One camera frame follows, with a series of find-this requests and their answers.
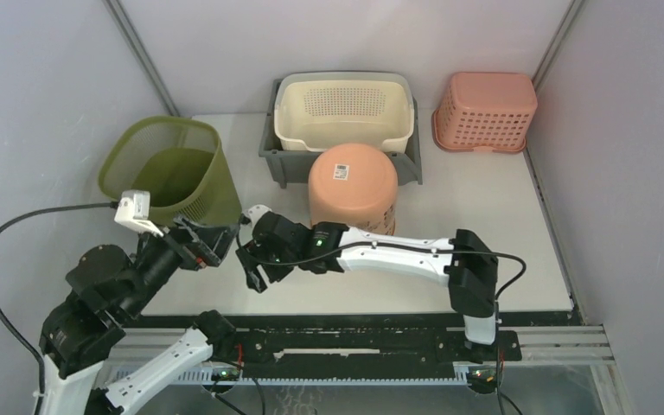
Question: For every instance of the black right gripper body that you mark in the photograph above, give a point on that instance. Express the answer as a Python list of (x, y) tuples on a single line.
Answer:
[(265, 253)]

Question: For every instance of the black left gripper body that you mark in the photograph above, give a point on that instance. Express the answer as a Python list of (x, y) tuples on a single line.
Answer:
[(163, 257)]

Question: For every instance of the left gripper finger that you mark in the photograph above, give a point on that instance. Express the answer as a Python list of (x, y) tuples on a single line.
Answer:
[(210, 245), (186, 230)]

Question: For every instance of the green perforated waste bin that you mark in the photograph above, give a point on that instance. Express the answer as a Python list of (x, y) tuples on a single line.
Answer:
[(181, 163)]

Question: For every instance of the orange plastic bucket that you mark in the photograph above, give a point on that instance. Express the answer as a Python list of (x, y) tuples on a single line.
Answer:
[(354, 184)]

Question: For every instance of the pink perforated plastic basket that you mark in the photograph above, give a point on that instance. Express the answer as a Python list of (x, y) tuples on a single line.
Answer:
[(485, 111)]

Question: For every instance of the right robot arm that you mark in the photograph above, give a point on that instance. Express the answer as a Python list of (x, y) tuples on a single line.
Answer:
[(463, 265)]

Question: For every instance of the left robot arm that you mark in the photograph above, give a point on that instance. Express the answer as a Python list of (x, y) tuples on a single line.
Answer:
[(109, 292)]

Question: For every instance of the grey plastic storage bin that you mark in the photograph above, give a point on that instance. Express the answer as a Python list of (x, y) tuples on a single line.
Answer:
[(293, 167)]

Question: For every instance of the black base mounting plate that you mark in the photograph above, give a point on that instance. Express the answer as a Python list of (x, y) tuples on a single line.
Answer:
[(372, 347)]

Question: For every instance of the cream perforated plastic basket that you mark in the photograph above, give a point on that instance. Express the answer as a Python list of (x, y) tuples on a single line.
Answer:
[(316, 111)]

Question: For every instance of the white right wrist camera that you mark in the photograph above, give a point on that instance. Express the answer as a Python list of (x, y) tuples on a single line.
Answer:
[(252, 216)]

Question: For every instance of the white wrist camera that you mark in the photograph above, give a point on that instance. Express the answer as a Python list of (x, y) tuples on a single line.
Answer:
[(133, 213), (252, 216)]

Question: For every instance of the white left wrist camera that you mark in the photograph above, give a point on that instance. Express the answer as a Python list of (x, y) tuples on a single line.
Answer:
[(133, 213)]

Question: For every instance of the left aluminium frame post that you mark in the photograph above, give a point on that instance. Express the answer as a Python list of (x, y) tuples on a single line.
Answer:
[(135, 44)]

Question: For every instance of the aluminium frame post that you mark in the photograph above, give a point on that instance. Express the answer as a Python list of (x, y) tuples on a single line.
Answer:
[(135, 44), (566, 25)]

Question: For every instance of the aluminium front rail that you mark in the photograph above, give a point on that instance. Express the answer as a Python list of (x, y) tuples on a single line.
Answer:
[(567, 346)]

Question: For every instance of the right aluminium frame post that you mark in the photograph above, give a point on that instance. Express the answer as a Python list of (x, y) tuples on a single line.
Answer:
[(566, 25)]

